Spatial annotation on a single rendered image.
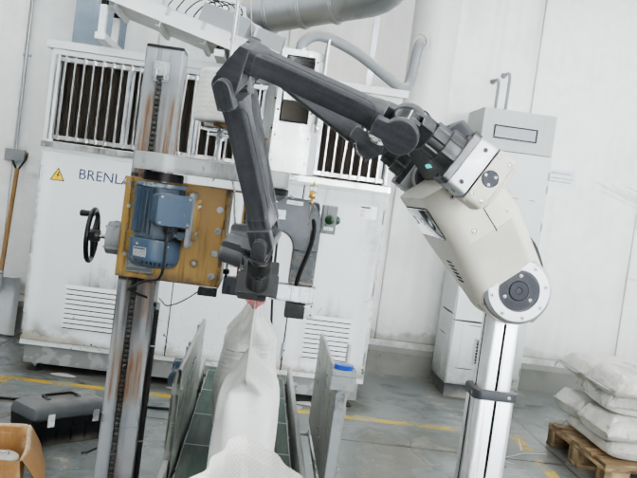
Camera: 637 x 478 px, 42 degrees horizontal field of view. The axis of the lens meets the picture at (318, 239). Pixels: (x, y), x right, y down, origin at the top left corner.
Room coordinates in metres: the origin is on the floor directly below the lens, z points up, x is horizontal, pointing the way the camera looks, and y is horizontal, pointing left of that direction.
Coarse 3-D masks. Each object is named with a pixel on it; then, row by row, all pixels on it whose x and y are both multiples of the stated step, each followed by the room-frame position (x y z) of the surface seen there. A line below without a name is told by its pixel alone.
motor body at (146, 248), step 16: (144, 192) 2.41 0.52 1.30; (160, 192) 2.41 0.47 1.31; (176, 192) 2.43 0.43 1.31; (144, 208) 2.42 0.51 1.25; (144, 224) 2.40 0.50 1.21; (144, 240) 2.40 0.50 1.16; (160, 240) 2.41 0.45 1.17; (176, 240) 2.47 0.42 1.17; (128, 256) 2.45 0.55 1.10; (144, 256) 2.40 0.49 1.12; (160, 256) 2.41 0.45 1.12; (176, 256) 2.45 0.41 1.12
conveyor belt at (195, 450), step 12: (204, 384) 3.98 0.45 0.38; (204, 396) 3.75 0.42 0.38; (204, 408) 3.56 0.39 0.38; (192, 420) 3.36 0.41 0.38; (204, 420) 3.38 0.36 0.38; (192, 432) 3.19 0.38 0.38; (204, 432) 3.21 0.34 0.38; (192, 444) 3.05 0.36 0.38; (204, 444) 3.07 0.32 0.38; (276, 444) 3.19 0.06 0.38; (180, 456) 2.90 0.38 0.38; (192, 456) 2.91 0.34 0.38; (204, 456) 2.93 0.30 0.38; (288, 456) 3.06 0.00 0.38; (180, 468) 2.78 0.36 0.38; (192, 468) 2.80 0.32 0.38; (204, 468) 2.81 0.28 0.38
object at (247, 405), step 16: (240, 368) 2.30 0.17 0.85; (256, 368) 2.29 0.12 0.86; (224, 384) 2.25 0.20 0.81; (240, 384) 2.16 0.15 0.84; (256, 384) 2.16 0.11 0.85; (272, 384) 2.30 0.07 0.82; (224, 400) 2.21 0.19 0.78; (240, 400) 2.18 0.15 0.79; (256, 400) 2.18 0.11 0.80; (272, 400) 2.22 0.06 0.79; (224, 416) 2.17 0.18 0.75; (240, 416) 2.16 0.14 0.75; (256, 416) 2.16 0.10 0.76; (272, 416) 2.21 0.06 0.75; (224, 432) 2.16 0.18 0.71; (240, 432) 2.16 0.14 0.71; (256, 432) 2.16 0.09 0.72; (272, 432) 2.26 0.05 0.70; (224, 448) 2.16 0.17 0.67; (272, 448) 2.28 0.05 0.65; (208, 464) 2.21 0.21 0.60
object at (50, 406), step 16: (16, 400) 3.96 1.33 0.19; (32, 400) 3.94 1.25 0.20; (48, 400) 3.98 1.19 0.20; (64, 400) 4.02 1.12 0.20; (80, 400) 4.06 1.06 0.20; (96, 400) 4.12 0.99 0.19; (16, 416) 3.93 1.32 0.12; (32, 416) 3.84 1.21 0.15; (48, 416) 3.88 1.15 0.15; (64, 416) 3.95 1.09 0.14; (80, 416) 4.02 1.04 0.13; (96, 416) 4.08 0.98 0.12; (48, 432) 3.90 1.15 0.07; (64, 432) 3.97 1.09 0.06; (80, 432) 4.04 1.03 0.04; (96, 432) 4.11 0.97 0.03; (96, 448) 3.96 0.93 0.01
